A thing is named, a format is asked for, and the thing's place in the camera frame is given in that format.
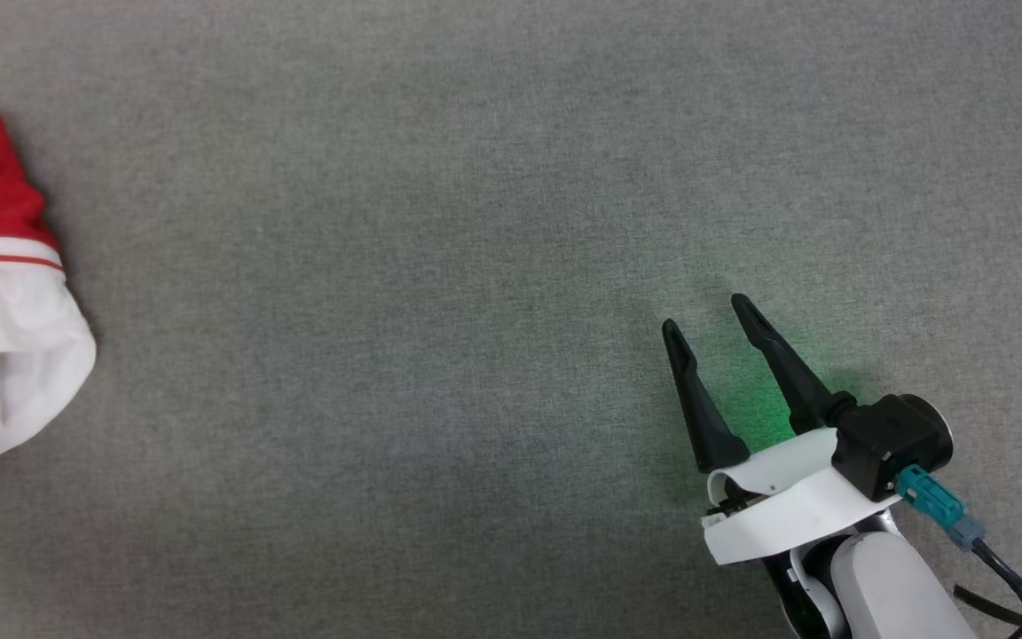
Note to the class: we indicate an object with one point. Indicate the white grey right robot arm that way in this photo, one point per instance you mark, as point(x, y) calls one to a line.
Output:
point(884, 586)

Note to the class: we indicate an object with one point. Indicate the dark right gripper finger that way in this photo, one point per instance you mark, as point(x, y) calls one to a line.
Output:
point(790, 373)
point(706, 426)

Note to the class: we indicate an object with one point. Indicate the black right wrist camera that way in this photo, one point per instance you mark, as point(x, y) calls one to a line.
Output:
point(892, 439)

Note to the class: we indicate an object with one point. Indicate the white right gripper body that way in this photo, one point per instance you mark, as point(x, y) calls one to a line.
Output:
point(786, 510)

